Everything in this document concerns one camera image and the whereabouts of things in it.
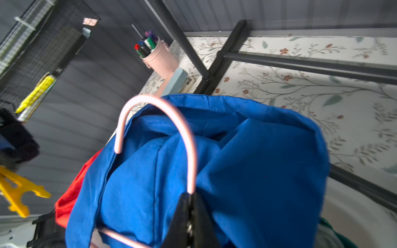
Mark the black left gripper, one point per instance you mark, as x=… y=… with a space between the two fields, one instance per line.
x=17 y=144

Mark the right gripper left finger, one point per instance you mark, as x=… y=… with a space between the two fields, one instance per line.
x=178 y=235

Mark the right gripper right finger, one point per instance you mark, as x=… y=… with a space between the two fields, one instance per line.
x=203 y=234

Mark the yellow clothespin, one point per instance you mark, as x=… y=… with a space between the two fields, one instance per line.
x=13 y=187

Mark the red white blue jacket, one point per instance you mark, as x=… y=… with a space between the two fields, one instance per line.
x=262 y=173

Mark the pink wire hanger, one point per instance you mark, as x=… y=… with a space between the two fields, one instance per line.
x=180 y=123

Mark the green jacket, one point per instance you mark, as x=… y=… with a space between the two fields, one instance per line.
x=327 y=237

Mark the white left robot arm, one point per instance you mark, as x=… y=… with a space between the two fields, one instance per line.
x=24 y=230

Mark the pink eraser block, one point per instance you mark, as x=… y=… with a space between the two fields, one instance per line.
x=162 y=87

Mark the light blue eraser block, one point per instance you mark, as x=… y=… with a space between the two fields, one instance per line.
x=176 y=82

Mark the pink pen cup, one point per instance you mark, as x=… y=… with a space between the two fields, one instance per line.
x=155 y=53

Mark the black clothes rack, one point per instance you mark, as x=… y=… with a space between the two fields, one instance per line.
x=229 y=52

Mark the white plastic basket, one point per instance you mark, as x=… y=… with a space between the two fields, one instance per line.
x=364 y=222

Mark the black wire wall basket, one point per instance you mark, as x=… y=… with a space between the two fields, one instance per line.
x=38 y=49

